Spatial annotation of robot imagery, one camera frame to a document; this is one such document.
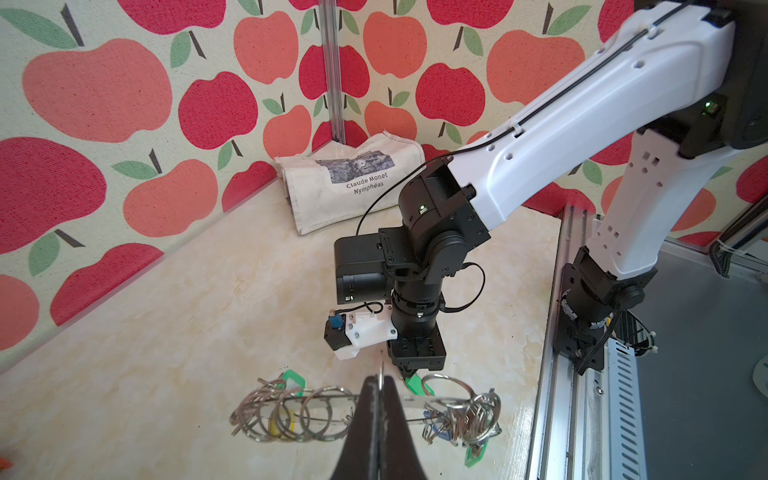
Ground metal ring plate with keyrings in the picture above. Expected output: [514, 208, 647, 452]
[229, 370, 502, 467]

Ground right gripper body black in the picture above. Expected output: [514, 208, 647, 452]
[387, 326, 447, 374]

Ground green tag with silver key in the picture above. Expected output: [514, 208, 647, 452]
[403, 374, 435, 397]

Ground front aluminium rail base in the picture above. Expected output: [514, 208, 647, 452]
[525, 206, 648, 479]

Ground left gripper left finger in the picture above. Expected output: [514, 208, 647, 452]
[331, 376, 381, 480]

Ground right aluminium frame post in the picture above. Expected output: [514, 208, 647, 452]
[318, 0, 346, 144]

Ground canvas Monet tote bag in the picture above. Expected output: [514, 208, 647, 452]
[276, 132, 425, 235]

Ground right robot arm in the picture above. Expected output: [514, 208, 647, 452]
[324, 1, 767, 377]

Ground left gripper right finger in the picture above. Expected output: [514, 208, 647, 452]
[379, 376, 426, 480]

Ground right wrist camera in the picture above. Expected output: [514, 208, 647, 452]
[323, 306, 399, 360]

